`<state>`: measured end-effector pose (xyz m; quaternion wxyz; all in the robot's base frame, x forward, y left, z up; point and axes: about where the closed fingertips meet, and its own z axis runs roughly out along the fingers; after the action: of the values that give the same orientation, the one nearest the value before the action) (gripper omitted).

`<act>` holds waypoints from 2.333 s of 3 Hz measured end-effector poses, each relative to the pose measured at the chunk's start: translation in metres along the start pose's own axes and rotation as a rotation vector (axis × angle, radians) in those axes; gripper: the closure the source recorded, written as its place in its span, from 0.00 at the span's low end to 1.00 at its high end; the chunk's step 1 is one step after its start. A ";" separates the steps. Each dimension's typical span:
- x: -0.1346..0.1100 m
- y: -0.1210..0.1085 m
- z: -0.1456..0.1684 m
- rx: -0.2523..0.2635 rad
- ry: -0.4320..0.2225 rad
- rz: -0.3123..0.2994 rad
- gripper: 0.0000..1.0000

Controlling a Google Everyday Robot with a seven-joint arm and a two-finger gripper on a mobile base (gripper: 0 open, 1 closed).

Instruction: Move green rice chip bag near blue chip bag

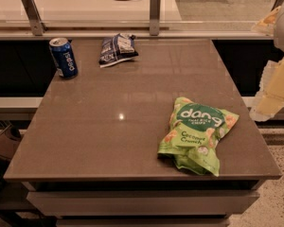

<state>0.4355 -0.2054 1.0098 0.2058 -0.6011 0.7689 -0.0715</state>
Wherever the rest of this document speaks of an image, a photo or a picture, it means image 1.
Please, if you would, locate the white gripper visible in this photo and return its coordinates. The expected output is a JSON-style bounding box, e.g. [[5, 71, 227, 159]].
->
[[249, 2, 284, 122]]

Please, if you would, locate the green rice chip bag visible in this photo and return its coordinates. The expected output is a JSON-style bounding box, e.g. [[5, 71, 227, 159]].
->
[[158, 97, 240, 177]]

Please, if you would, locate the blue chip bag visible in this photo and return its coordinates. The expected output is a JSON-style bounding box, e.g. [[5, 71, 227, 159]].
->
[[98, 33, 138, 68]]

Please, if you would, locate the blue Pepsi can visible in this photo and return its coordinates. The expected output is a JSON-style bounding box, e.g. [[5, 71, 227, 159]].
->
[[49, 38, 78, 79]]

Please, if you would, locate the grey drawer cabinet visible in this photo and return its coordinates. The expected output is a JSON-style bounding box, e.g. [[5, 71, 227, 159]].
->
[[27, 190, 259, 227]]

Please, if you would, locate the dark chair at left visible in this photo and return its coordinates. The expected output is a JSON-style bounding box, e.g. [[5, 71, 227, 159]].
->
[[0, 126, 22, 190]]

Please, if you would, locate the middle metal railing post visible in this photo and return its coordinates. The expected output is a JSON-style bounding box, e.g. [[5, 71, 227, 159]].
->
[[150, 0, 161, 36]]

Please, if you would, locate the left metal railing post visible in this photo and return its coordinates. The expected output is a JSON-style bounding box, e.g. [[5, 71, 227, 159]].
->
[[21, 0, 46, 36]]

